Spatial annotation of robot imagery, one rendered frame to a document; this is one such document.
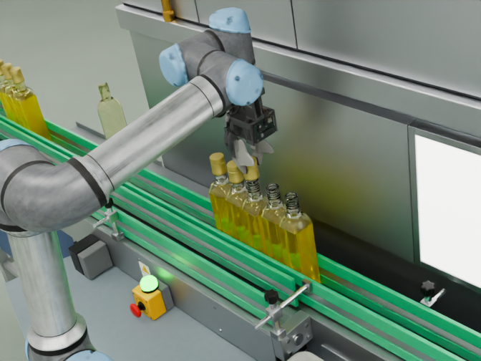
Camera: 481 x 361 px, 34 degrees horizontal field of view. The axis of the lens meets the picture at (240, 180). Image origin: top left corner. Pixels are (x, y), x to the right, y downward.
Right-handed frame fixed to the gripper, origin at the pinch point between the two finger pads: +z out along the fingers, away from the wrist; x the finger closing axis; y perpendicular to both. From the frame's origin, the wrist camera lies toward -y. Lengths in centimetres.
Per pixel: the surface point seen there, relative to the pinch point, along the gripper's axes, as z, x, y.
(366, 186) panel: 4.9, 12.5, 22.1
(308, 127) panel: -4.9, 12.3, 7.1
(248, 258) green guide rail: 22.3, -6.2, 1.0
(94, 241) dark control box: 35, -18, -53
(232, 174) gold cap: 4.1, -1.3, -4.9
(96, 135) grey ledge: 30, 13, -96
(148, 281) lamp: 33.0, -19.6, -24.0
